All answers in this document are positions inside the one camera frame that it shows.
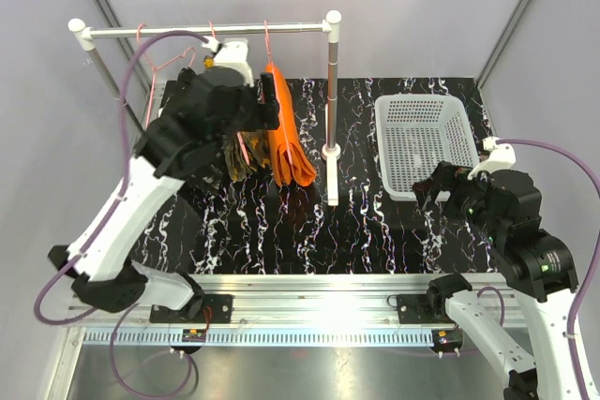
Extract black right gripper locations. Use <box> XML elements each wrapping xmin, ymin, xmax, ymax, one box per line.
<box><xmin>412</xmin><ymin>160</ymin><xmax>504</xmax><ymax>244</ymax></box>

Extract pink hanger with orange trousers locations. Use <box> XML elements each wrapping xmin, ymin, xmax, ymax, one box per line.
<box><xmin>262</xmin><ymin>20</ymin><xmax>297</xmax><ymax>171</ymax></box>

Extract orange trousers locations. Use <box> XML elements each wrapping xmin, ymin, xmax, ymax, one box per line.
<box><xmin>265</xmin><ymin>63</ymin><xmax>316</xmax><ymax>187</ymax></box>

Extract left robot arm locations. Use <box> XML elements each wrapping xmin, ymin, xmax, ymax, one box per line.
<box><xmin>48</xmin><ymin>67</ymin><xmax>279</xmax><ymax>322</ymax></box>

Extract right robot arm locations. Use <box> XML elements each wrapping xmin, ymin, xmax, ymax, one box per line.
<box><xmin>412</xmin><ymin>162</ymin><xmax>599</xmax><ymax>399</ymax></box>

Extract pink hanger with camouflage trousers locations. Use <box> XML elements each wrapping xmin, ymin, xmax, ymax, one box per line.
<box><xmin>207</xmin><ymin>21</ymin><xmax>252</xmax><ymax>166</ymax></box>

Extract camouflage yellow trousers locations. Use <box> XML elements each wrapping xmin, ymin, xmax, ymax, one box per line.
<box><xmin>202</xmin><ymin>55</ymin><xmax>272</xmax><ymax>182</ymax></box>

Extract black white patterned trousers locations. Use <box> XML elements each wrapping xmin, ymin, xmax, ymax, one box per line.
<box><xmin>150</xmin><ymin>67</ymin><xmax>226</xmax><ymax>194</ymax></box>

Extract pink hanger with black trousers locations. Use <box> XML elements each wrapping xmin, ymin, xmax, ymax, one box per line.
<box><xmin>143</xmin><ymin>46</ymin><xmax>196</xmax><ymax>129</ymax></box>

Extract white plastic basket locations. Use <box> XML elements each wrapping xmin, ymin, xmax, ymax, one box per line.
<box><xmin>374</xmin><ymin>94</ymin><xmax>479</xmax><ymax>201</ymax></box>

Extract black marble pattern mat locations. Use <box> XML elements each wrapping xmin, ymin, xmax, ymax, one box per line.
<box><xmin>130</xmin><ymin>78</ymin><xmax>493</xmax><ymax>274</ymax></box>

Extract silver white clothes rack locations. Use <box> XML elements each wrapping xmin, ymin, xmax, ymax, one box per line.
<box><xmin>67</xmin><ymin>9</ymin><xmax>347</xmax><ymax>207</ymax></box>

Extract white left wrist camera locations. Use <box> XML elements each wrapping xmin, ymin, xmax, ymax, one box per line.
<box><xmin>202</xmin><ymin>37</ymin><xmax>254</xmax><ymax>87</ymax></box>

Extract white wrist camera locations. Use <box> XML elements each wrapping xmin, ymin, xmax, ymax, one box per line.
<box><xmin>467</xmin><ymin>137</ymin><xmax>516</xmax><ymax>180</ymax></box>
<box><xmin>202</xmin><ymin>37</ymin><xmax>254</xmax><ymax>87</ymax></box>

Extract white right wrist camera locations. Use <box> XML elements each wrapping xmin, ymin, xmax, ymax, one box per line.
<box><xmin>467</xmin><ymin>137</ymin><xmax>516</xmax><ymax>180</ymax></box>

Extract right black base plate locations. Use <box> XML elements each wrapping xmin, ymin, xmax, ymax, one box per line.
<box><xmin>386</xmin><ymin>294</ymin><xmax>435</xmax><ymax>325</ymax></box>

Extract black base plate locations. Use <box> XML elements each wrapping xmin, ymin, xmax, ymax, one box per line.
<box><xmin>149</xmin><ymin>294</ymin><xmax>233</xmax><ymax>324</ymax></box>
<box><xmin>386</xmin><ymin>294</ymin><xmax>435</xmax><ymax>325</ymax></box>

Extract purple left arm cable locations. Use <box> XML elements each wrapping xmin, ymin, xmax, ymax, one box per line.
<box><xmin>33</xmin><ymin>29</ymin><xmax>212</xmax><ymax>396</ymax></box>

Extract aluminium mounting rail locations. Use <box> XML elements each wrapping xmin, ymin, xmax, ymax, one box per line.
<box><xmin>69</xmin><ymin>272</ymin><xmax>521</xmax><ymax>329</ymax></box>

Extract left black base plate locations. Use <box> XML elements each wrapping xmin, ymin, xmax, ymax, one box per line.
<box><xmin>149</xmin><ymin>294</ymin><xmax>233</xmax><ymax>324</ymax></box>

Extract white slotted cable duct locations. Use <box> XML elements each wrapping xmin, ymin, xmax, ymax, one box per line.
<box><xmin>83</xmin><ymin>327</ymin><xmax>433</xmax><ymax>348</ymax></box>

